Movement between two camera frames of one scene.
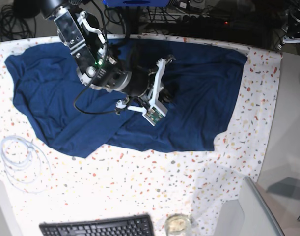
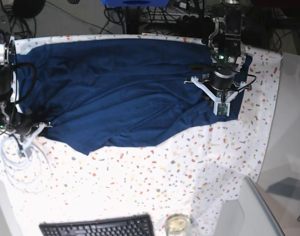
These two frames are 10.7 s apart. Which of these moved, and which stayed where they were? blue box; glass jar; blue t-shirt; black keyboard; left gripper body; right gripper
Moved: right gripper; left gripper body; blue t-shirt
Stayed: black keyboard; blue box; glass jar
